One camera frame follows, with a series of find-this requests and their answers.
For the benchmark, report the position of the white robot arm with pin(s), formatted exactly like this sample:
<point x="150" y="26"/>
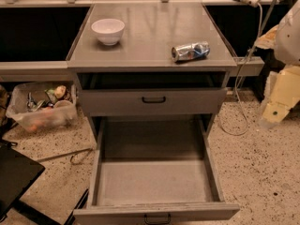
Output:
<point x="287" y="38"/>

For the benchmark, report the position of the clear plastic bin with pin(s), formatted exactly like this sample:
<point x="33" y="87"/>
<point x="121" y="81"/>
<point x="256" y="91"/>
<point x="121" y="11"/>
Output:
<point x="37" y="105"/>

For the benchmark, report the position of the grey upper drawer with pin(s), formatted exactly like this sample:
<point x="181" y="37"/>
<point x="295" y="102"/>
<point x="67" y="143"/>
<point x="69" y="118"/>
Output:
<point x="151" y="102"/>

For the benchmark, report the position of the open grey lower drawer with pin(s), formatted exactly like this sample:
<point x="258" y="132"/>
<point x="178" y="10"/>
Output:
<point x="153" y="173"/>

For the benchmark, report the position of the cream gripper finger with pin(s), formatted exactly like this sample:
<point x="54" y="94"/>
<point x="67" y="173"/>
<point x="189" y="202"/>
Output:
<point x="281" y="94"/>

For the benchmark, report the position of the white ceramic bowl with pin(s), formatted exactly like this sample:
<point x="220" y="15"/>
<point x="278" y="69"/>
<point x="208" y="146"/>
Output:
<point x="108" y="31"/>

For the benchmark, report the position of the black flat panel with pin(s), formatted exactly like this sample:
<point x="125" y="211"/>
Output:
<point x="17" y="174"/>

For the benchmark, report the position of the crushed silver redbull can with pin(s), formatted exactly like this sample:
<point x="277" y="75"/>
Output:
<point x="191" y="51"/>

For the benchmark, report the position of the grey drawer cabinet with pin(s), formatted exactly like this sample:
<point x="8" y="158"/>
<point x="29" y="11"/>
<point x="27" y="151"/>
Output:
<point x="142" y="58"/>

